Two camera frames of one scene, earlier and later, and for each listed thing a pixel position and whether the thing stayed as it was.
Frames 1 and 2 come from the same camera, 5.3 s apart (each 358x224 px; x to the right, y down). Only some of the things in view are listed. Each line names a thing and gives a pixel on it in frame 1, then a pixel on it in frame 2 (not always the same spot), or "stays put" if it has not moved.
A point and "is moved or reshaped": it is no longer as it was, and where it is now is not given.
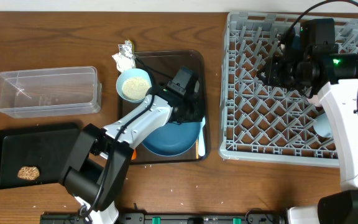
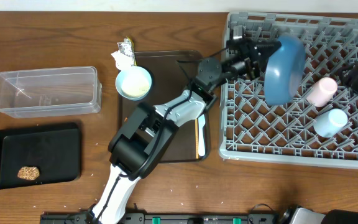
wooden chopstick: (197, 149) stays put
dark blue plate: (173, 139) is moved or reshaped
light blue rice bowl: (133, 84) stays put
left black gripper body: (191, 112) to (254, 57)
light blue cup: (322, 126) stays put
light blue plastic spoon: (202, 144) stays put
